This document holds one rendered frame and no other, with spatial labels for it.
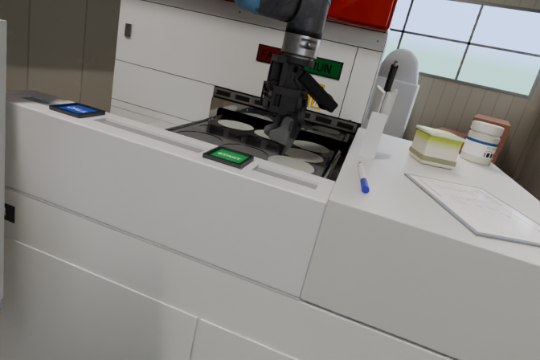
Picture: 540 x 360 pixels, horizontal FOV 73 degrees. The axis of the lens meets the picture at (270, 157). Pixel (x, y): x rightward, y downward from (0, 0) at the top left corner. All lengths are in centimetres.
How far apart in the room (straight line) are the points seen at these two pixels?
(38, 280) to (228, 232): 37
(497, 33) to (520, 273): 653
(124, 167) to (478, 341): 50
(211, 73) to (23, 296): 73
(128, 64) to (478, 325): 115
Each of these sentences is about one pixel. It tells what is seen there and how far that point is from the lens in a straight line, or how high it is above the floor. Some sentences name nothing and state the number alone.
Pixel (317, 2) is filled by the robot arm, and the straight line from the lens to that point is 76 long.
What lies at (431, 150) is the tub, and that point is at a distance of 80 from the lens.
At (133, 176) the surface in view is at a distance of 55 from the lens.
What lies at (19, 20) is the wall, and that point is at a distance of 293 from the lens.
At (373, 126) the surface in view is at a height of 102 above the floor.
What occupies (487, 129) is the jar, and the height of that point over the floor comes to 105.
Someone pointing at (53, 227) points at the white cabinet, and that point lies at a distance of 68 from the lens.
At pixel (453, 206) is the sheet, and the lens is 57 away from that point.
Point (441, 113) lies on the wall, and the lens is 691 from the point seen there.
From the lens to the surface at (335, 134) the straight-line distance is 105.
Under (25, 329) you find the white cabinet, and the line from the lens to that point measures 83.
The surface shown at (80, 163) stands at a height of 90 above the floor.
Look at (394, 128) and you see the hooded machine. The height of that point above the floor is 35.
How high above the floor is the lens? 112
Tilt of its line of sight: 16 degrees down
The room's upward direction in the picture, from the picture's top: 13 degrees clockwise
